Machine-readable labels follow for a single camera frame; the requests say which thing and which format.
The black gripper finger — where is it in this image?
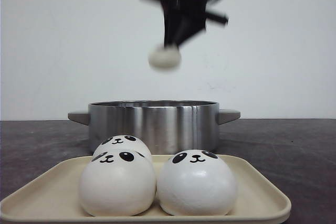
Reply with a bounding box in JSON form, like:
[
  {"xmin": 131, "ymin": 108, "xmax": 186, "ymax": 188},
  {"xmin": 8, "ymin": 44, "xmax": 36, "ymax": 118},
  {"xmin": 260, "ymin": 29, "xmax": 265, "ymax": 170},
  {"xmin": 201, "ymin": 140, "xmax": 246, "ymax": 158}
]
[
  {"xmin": 162, "ymin": 0, "xmax": 183, "ymax": 48},
  {"xmin": 173, "ymin": 11, "xmax": 205, "ymax": 47}
]

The cream panda bun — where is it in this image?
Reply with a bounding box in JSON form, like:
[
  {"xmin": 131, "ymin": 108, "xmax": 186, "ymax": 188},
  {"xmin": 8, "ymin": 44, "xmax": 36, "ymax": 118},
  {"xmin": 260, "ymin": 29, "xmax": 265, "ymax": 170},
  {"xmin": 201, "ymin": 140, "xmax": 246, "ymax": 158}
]
[{"xmin": 148, "ymin": 45, "xmax": 182, "ymax": 71}]

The cream plastic tray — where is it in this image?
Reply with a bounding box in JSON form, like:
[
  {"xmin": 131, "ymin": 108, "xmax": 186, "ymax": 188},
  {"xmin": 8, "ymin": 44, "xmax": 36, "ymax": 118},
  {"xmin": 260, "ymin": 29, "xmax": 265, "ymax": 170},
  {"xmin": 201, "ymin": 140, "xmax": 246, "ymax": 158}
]
[{"xmin": 1, "ymin": 155, "xmax": 291, "ymax": 223}]

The stainless steel steamer pot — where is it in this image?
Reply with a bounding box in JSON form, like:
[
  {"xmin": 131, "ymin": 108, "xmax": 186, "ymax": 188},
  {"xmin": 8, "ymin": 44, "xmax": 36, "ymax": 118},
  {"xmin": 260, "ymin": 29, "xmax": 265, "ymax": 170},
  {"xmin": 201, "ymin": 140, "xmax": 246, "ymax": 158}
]
[{"xmin": 68, "ymin": 100, "xmax": 240, "ymax": 154}]

